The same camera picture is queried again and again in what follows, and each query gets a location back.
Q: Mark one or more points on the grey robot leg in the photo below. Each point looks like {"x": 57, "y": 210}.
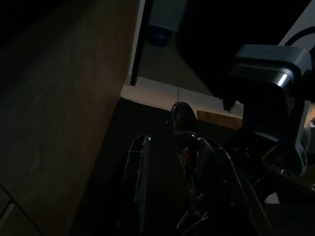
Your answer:
{"x": 270, "y": 64}

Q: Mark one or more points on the metal spoon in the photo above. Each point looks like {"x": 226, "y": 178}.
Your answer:
{"x": 183, "y": 118}

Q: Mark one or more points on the grey sink cabinet front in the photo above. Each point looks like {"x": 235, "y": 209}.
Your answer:
{"x": 61, "y": 98}

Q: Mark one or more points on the blue bowl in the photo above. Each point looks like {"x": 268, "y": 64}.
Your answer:
{"x": 158, "y": 37}

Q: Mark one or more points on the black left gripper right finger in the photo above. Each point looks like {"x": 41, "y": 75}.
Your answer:
{"x": 221, "y": 186}

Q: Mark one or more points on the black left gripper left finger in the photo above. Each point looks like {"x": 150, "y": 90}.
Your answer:
{"x": 136, "y": 182}

